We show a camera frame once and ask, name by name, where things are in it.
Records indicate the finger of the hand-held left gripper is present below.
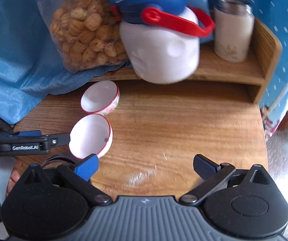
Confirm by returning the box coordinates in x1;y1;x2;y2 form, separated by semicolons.
41;133;71;147
13;131;41;138

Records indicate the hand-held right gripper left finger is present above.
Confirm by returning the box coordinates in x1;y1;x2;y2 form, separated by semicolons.
21;154;112;204

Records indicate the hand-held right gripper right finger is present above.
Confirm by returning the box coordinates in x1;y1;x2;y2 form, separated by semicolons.
179;154;271;204

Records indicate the white ceramic bowl red rim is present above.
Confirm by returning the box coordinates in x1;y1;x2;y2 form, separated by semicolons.
81;80;120;116
69;114;113;160

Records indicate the person's left hand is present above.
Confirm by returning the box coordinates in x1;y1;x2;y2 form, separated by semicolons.
0;159;22;196

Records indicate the light blue cloth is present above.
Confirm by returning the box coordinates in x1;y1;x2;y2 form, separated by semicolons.
0;0;134;126

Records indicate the wooden desk shelf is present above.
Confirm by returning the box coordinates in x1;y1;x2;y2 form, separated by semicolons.
91;17;283;104

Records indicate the clear bag of snacks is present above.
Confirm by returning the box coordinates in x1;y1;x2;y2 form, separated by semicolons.
31;0;132;74

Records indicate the white jug blue lid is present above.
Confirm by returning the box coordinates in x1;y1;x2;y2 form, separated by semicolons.
106;0;216;84

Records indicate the cream thermos flask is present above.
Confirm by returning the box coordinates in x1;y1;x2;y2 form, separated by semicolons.
213;0;255;63

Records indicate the blue dotted cloth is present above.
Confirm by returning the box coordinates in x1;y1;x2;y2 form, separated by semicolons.
204;0;288;131

